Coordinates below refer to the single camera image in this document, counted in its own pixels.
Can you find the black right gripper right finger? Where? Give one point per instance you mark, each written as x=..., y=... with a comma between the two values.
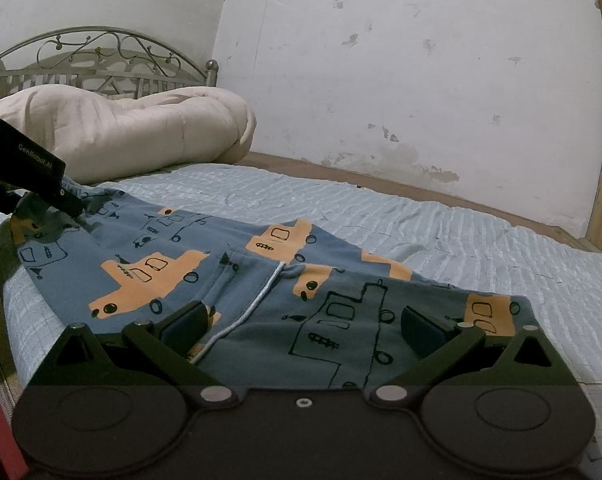
x=450, y=349

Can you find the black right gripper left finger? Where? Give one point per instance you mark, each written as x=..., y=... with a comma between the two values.
x=143, y=353

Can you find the blue pants with orange trucks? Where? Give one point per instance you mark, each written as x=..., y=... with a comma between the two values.
x=285, y=305

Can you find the cream white comforter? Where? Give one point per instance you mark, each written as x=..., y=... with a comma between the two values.
x=102, y=139

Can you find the light blue bed sheet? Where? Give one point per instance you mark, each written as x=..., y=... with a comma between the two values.
x=453, y=245

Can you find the grey metal headboard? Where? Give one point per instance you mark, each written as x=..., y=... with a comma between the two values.
x=111, y=61

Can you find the brown wooden bed frame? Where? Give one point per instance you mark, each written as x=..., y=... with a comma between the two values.
x=303, y=169

